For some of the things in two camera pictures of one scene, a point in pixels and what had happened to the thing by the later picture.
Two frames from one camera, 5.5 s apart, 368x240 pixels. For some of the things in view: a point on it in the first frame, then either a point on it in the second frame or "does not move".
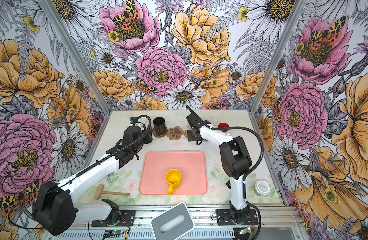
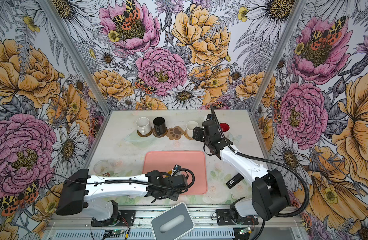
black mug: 159,123 does not move
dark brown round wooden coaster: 155,134 does not move
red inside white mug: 223,125 does not move
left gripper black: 148,135 → 174,196
